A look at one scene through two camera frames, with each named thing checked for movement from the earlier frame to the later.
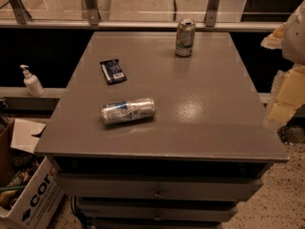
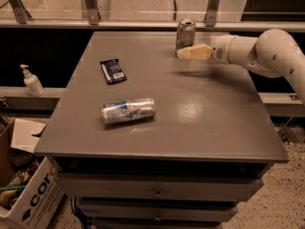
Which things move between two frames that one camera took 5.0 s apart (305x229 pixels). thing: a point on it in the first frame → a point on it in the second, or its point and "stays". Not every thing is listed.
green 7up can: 185,37 stays
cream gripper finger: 274,41 → 197,52
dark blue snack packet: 112,72 stays
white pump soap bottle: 31,83 stays
